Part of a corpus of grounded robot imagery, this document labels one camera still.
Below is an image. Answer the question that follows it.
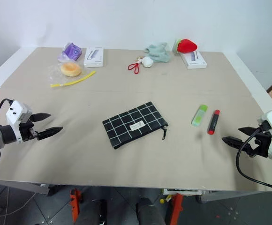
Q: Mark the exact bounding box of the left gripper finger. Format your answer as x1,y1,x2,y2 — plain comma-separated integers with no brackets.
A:
36,127,64,141
31,112,52,122

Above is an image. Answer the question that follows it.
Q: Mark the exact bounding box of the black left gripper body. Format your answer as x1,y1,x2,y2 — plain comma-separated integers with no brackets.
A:
18,120,39,142

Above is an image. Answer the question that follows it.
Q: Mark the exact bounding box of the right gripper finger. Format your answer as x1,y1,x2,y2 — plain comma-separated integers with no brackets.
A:
221,136,252,152
237,126,260,136

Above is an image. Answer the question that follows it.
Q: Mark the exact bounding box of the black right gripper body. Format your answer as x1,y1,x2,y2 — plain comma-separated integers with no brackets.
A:
248,125,272,158

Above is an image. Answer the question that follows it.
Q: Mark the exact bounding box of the red and black marker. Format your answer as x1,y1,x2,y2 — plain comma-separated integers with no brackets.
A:
207,109,221,135

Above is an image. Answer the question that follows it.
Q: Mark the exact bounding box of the green highlighter pen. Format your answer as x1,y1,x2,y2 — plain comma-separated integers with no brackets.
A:
191,104,209,128

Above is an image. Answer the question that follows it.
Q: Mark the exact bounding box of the black cable bundle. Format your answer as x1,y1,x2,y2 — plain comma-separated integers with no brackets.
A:
102,101,169,150

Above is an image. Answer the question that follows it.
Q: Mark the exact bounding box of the yellow flexible strip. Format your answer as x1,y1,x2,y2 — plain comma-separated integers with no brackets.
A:
50,70,96,89

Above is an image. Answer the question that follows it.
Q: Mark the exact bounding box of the round bread in clear bag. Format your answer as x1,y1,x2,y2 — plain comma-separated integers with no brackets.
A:
47,61,83,82

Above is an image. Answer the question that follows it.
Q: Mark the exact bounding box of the purple plastic packet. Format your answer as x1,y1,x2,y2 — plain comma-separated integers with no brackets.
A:
58,42,83,63

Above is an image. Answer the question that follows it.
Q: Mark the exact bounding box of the white tray under table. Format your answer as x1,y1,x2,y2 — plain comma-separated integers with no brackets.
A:
162,187,203,195

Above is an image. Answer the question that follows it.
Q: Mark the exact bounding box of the orange clamp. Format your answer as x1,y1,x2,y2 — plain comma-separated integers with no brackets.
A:
69,188,83,224
170,193,184,225

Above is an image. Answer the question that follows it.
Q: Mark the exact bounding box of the beige table cover sheet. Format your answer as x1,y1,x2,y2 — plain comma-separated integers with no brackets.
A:
0,46,272,192

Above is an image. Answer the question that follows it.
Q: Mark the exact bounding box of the white box with purple print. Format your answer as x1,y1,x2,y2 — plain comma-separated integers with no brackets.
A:
181,51,208,70

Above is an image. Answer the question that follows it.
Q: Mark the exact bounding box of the dark rounded shape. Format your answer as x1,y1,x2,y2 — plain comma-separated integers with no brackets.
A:
135,197,167,225
92,198,109,225

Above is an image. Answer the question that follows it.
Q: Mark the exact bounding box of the red strawberry plush toy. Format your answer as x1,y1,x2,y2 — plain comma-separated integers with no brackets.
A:
172,38,198,56

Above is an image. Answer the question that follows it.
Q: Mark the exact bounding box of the light green cloth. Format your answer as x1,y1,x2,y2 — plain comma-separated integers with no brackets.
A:
144,42,172,64

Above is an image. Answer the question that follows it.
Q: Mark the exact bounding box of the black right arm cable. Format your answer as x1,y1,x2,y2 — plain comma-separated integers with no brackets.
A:
235,128,272,192

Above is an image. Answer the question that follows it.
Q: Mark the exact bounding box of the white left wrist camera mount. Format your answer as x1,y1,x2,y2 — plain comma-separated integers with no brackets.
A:
6,100,33,142

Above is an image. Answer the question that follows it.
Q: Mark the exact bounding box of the grey metal table frame bar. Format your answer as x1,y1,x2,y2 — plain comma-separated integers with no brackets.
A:
0,179,57,196

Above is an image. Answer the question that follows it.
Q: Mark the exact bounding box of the thin floor cable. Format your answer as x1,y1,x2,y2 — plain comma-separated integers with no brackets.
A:
0,186,30,225

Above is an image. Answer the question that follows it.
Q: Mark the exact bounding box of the white box with cable print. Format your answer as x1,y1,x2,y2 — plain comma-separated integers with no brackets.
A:
83,46,105,68

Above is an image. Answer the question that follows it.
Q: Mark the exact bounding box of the white plush keychain red strap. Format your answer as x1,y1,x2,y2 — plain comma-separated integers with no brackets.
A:
127,56,154,75

